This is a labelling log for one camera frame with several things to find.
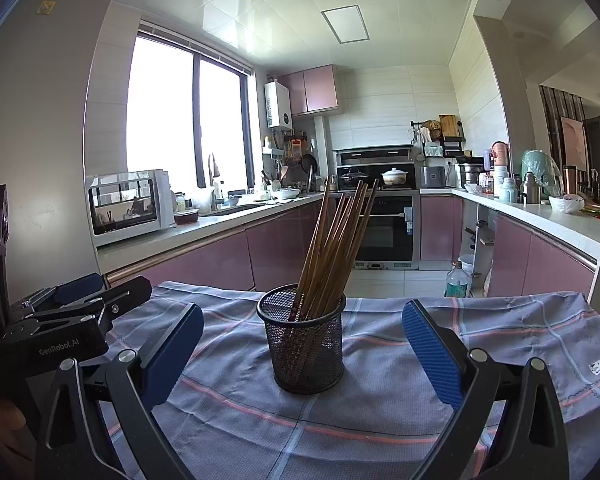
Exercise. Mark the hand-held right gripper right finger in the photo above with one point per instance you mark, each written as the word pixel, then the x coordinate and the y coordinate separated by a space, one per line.
pixel 432 355

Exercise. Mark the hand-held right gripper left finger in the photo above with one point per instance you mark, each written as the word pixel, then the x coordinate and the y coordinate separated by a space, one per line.
pixel 172 355

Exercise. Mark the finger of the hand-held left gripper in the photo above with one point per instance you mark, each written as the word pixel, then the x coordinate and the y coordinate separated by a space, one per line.
pixel 127 300
pixel 75 287

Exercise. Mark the black mesh holder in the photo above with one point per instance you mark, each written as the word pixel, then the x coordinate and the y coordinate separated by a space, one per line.
pixel 305 355

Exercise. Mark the bunch of chopsticks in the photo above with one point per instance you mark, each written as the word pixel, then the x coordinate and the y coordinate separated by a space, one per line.
pixel 330 260

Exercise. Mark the person's left hand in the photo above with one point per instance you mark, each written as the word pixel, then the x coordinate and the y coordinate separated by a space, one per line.
pixel 2 417

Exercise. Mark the oil bottle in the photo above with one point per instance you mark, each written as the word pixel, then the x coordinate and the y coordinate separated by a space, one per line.
pixel 457 282

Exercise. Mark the white microwave oven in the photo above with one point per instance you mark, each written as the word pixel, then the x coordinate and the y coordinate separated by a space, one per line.
pixel 125 205

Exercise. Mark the pink lower kitchen cabinets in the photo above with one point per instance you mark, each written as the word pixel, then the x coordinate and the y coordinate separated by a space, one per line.
pixel 215 255
pixel 545 265

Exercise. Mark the dark red bowl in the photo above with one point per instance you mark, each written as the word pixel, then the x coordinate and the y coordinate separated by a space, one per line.
pixel 186 217

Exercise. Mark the pink lower cabinet door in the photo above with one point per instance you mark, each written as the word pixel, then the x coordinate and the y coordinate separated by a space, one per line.
pixel 440 230

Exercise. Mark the grey checked tablecloth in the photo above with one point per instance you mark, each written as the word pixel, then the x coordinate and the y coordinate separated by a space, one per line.
pixel 330 435

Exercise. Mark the black built-in oven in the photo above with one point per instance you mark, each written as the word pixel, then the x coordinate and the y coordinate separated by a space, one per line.
pixel 390 230

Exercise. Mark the grey rice cooker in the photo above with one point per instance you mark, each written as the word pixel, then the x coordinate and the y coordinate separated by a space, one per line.
pixel 433 177

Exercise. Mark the grey refrigerator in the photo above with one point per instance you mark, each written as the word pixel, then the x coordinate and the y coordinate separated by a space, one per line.
pixel 45 110

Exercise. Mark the white casserole pot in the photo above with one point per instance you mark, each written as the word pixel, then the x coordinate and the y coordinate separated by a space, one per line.
pixel 393 176

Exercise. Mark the steel steamer pot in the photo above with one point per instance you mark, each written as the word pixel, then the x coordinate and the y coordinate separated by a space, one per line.
pixel 471 174

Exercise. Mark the kitchen window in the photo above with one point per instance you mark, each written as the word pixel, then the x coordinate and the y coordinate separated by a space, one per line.
pixel 160 110

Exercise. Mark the steel thermos bottle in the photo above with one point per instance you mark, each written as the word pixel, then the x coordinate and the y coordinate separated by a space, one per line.
pixel 531 189

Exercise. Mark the black pot with glass lid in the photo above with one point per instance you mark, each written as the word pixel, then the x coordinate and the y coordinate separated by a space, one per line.
pixel 354 178

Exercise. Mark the white bowl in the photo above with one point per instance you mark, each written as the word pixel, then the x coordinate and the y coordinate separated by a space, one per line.
pixel 566 204

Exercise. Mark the steel range hood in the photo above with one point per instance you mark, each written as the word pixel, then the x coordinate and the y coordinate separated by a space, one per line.
pixel 375 155

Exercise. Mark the pink kettle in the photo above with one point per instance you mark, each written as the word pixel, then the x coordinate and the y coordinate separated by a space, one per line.
pixel 500 156

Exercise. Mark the green covered appliance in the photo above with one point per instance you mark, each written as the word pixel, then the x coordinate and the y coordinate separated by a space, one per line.
pixel 540 170

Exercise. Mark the black frying pan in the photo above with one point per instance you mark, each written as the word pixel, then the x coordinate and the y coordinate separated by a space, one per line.
pixel 309 162

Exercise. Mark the ceiling light panel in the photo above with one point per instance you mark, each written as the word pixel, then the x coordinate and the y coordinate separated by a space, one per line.
pixel 345 24

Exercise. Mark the black wall rack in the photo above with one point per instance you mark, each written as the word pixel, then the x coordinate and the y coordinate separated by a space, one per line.
pixel 447 142

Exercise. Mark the white wall water heater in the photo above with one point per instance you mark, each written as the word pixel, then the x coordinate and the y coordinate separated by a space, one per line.
pixel 278 105

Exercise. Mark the pink wall cabinet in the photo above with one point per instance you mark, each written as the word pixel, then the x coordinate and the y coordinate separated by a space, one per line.
pixel 312 90

